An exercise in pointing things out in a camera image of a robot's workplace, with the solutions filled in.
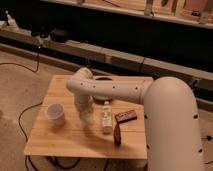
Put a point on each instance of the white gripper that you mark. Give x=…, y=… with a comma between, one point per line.
x=84, y=103

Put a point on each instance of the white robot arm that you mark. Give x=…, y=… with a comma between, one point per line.
x=172, y=129

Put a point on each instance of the green ceramic bowl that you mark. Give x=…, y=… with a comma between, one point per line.
x=102, y=98

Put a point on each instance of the white ceramic cup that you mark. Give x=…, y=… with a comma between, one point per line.
x=55, y=114

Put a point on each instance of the white plastic bottle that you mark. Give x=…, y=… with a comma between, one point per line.
x=107, y=123

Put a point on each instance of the brown rectangular box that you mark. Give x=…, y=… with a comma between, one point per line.
x=126, y=116

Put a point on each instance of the wooden table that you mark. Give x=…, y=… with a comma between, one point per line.
x=75, y=138

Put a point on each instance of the black power adapter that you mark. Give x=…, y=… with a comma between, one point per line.
x=58, y=35

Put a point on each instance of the white spray bottle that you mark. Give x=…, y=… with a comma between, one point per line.
x=12, y=23

